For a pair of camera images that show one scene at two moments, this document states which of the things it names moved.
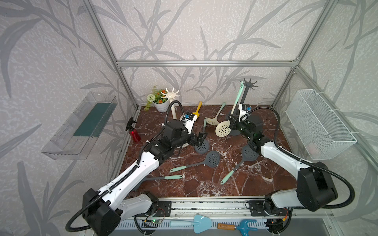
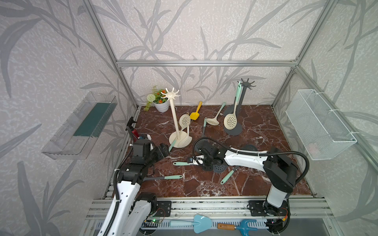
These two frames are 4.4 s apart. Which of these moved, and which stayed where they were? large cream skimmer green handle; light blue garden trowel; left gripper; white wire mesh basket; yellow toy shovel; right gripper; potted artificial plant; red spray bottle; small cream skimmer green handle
Moved: large cream skimmer green handle; right gripper; left gripper
Stayed: white wire mesh basket; potted artificial plant; yellow toy shovel; red spray bottle; small cream skimmer green handle; light blue garden trowel
